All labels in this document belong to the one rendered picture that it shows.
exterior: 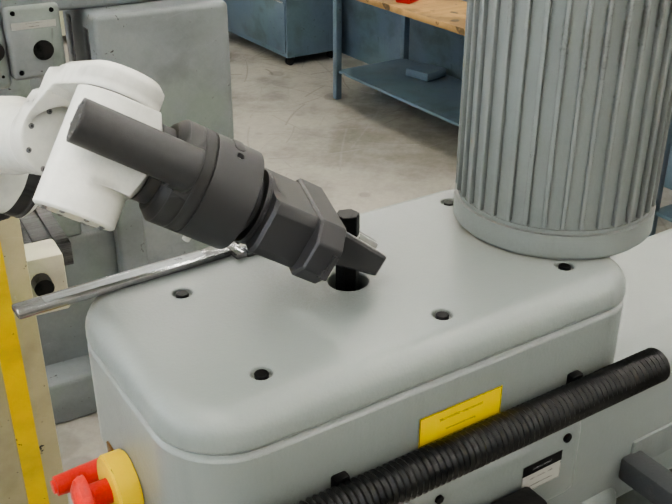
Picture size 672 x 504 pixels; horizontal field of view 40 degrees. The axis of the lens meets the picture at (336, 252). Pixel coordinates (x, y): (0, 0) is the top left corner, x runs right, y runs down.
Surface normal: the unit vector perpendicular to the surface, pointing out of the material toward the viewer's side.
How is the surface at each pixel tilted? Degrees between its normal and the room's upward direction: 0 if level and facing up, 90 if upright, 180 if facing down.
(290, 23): 90
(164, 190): 71
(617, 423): 90
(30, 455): 90
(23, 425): 90
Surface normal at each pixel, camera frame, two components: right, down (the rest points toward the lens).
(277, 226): 0.25, 0.45
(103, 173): 0.44, 0.03
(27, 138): 0.65, 0.13
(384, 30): -0.84, 0.25
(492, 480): 0.54, 0.39
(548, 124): -0.36, 0.43
